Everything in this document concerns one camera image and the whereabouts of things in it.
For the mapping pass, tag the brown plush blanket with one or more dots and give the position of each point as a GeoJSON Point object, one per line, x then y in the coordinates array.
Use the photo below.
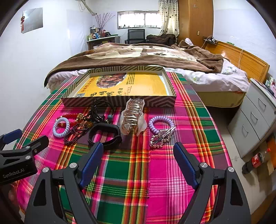
{"type": "Point", "coordinates": [183, 56]}

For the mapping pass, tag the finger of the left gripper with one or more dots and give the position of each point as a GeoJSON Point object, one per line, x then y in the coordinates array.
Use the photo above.
{"type": "Point", "coordinates": [33, 148]}
{"type": "Point", "coordinates": [10, 137]}

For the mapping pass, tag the black wristband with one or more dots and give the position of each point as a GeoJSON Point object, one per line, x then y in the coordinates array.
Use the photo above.
{"type": "Point", "coordinates": [106, 128]}

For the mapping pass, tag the black office chair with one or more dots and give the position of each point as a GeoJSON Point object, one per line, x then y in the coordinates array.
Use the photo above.
{"type": "Point", "coordinates": [135, 36]}

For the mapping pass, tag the window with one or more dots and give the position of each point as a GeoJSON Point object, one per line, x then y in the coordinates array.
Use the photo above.
{"type": "Point", "coordinates": [138, 19]}

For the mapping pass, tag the patterned window curtain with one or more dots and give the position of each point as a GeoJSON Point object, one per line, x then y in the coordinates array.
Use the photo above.
{"type": "Point", "coordinates": [169, 12]}

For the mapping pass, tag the wall poster silver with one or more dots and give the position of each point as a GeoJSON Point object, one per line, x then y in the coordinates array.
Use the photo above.
{"type": "Point", "coordinates": [31, 19]}

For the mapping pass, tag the cola bottle red label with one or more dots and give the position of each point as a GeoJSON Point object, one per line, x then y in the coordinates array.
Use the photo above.
{"type": "Point", "coordinates": [257, 160]}

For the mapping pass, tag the dried branch bouquet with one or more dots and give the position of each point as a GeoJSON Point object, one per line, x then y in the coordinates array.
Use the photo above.
{"type": "Point", "coordinates": [103, 19]}

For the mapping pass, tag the yellow striped cardboard box tray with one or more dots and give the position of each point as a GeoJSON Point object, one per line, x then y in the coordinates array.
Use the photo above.
{"type": "Point", "coordinates": [118, 84]}

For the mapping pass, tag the grey drawer cabinet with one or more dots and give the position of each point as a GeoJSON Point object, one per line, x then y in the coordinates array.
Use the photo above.
{"type": "Point", "coordinates": [255, 119]}

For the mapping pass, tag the wooden headboard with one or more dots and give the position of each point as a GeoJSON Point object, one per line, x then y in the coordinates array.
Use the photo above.
{"type": "Point", "coordinates": [255, 67]}

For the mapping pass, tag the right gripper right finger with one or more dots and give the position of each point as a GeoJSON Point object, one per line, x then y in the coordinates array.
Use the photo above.
{"type": "Point", "coordinates": [230, 206]}

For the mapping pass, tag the plaid pink green tablecloth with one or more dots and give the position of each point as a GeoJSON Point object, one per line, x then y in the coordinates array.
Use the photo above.
{"type": "Point", "coordinates": [134, 183]}

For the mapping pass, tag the wooden wardrobe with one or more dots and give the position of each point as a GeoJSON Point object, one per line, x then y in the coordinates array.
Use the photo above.
{"type": "Point", "coordinates": [195, 20]}

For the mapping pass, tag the rose gold hair claw clip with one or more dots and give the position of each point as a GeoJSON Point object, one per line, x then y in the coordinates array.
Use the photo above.
{"type": "Point", "coordinates": [132, 117]}

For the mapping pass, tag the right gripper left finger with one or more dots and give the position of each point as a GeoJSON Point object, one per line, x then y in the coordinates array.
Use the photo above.
{"type": "Point", "coordinates": [45, 204]}

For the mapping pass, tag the desk with clutter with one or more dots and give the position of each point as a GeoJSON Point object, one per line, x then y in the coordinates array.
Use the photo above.
{"type": "Point", "coordinates": [97, 38]}

